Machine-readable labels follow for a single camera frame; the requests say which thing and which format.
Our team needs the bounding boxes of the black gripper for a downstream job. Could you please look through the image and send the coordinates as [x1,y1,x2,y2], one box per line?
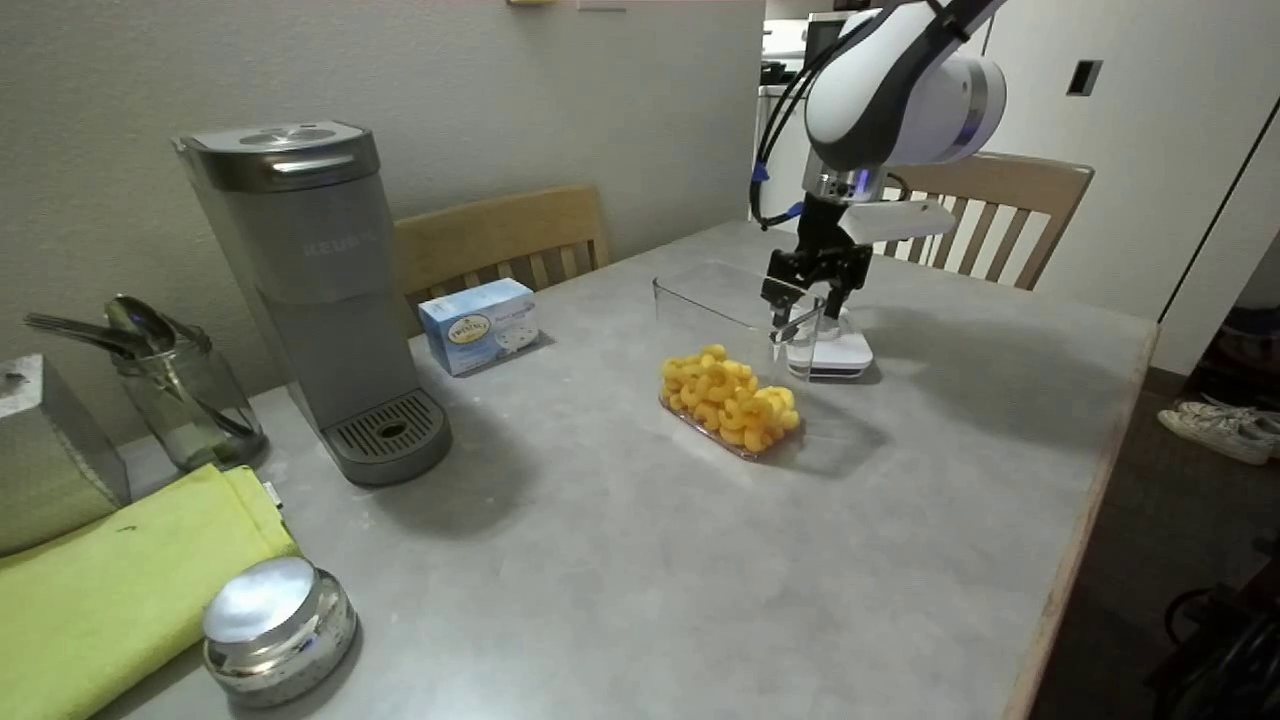
[761,196,878,346]

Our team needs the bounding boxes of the white rectangular jar lid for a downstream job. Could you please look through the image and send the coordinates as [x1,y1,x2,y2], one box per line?
[778,318,878,389]

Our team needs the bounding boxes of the clear plastic storage jar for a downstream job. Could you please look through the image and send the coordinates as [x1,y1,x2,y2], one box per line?
[649,258,836,465]

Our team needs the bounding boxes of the yellow snack pieces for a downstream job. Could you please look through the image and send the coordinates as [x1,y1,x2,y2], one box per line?
[661,346,809,460]

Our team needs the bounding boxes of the wooden slat-back chair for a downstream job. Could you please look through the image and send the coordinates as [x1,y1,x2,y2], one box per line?
[856,142,1100,297]
[393,180,616,318]

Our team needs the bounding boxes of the small blue white box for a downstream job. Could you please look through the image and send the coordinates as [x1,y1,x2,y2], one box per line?
[415,276,549,382]

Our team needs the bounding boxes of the white shoes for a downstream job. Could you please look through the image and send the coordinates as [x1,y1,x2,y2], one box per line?
[1155,398,1280,473]

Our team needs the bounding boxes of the grey pod coffee maker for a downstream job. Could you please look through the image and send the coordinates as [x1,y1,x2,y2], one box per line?
[173,118,457,494]

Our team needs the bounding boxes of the round silver metal tin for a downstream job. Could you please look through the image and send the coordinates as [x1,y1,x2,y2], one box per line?
[201,552,362,708]

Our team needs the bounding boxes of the clear glass jug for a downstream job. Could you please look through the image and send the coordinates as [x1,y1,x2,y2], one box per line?
[23,293,273,473]

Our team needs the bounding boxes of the green cloth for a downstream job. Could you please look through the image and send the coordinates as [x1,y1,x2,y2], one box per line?
[0,460,299,720]

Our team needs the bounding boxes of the silver metal box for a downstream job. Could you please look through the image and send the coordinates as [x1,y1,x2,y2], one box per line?
[0,352,134,559]

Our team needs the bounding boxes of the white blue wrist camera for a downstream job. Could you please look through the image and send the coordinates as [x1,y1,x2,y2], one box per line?
[839,193,958,251]

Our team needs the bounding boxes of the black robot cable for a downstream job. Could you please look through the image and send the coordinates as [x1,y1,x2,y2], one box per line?
[745,5,885,233]

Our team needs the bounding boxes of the black wall plate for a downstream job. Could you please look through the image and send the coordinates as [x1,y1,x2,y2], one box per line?
[1063,56,1106,100]

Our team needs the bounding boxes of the black metal frame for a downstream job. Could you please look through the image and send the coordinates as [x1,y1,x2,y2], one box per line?
[1150,545,1280,720]

